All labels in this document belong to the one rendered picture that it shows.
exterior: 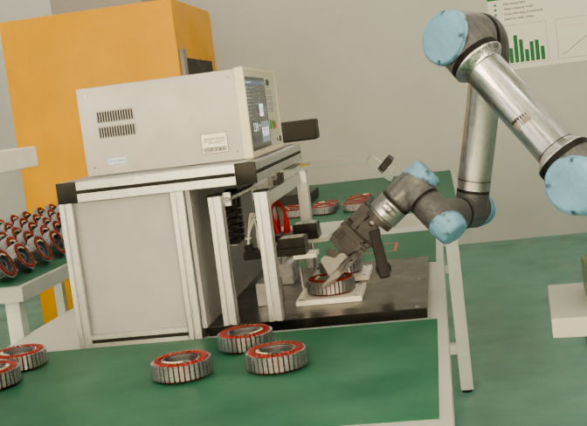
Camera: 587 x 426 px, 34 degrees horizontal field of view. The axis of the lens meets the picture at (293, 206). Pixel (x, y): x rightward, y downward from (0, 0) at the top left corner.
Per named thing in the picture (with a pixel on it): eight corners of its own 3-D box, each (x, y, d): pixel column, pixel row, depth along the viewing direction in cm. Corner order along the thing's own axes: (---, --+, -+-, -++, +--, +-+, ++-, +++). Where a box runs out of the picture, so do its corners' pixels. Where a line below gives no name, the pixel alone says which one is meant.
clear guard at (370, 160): (395, 174, 259) (392, 152, 258) (391, 182, 235) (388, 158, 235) (277, 187, 264) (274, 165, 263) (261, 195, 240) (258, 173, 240)
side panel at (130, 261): (205, 335, 208) (186, 189, 205) (203, 339, 205) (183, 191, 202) (84, 346, 213) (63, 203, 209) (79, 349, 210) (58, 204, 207)
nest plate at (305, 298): (366, 287, 229) (365, 282, 229) (362, 300, 214) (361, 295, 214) (305, 292, 231) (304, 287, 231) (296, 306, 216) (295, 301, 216)
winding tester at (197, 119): (284, 147, 256) (274, 70, 254) (253, 158, 213) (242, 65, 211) (144, 163, 262) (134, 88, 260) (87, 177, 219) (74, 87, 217)
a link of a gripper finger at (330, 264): (306, 273, 216) (332, 245, 219) (324, 292, 216) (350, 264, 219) (309, 271, 213) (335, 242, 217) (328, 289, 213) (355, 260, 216)
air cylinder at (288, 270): (298, 278, 252) (295, 257, 251) (294, 284, 245) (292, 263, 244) (279, 279, 253) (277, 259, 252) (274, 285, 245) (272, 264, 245)
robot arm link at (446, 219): (483, 217, 213) (452, 185, 218) (455, 223, 205) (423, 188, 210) (465, 243, 217) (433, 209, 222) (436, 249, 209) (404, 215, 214)
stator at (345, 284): (357, 285, 227) (355, 269, 227) (354, 294, 216) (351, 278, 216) (311, 289, 229) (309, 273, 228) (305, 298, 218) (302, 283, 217)
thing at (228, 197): (277, 179, 265) (276, 168, 265) (231, 206, 204) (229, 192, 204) (272, 180, 265) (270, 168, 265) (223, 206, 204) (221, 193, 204)
